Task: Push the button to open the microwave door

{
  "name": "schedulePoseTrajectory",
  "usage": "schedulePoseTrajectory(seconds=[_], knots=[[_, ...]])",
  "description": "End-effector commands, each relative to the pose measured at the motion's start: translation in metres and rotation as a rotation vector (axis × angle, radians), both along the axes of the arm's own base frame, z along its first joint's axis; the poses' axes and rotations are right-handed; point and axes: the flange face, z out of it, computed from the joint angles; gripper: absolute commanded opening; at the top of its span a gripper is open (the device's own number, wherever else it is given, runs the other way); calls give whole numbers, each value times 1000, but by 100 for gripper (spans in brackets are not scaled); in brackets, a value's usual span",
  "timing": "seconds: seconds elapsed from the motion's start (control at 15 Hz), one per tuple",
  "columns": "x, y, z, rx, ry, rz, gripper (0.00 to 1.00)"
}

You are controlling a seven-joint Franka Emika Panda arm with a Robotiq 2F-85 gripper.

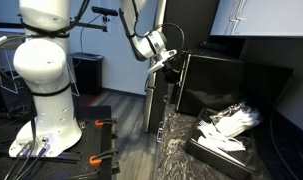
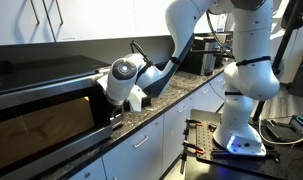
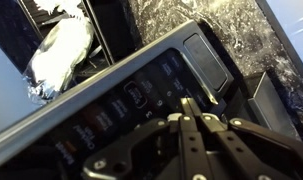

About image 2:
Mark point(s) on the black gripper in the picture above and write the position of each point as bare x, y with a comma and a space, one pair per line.
115, 107

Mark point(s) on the black steel microwave oven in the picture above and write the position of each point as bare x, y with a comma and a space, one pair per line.
41, 86

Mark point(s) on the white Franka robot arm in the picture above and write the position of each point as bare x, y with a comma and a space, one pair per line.
251, 76

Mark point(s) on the orange black table clamp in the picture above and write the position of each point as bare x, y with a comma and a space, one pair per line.
194, 147
195, 122

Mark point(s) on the white upper cabinets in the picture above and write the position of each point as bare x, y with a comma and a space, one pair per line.
91, 20

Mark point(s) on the black silver coffee machine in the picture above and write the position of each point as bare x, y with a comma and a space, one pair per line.
206, 56

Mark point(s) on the black base clamp bar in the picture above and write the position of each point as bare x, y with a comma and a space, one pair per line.
224, 154

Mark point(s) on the flat black power box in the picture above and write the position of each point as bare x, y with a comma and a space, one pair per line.
282, 132

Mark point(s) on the black box with teal edge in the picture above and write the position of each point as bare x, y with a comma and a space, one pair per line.
302, 122

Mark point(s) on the black cabinet with white label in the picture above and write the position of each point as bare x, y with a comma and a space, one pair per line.
301, 85

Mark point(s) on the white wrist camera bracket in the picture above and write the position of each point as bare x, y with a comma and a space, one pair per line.
137, 98

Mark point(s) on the black camera stand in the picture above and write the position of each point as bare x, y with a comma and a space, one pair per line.
284, 46

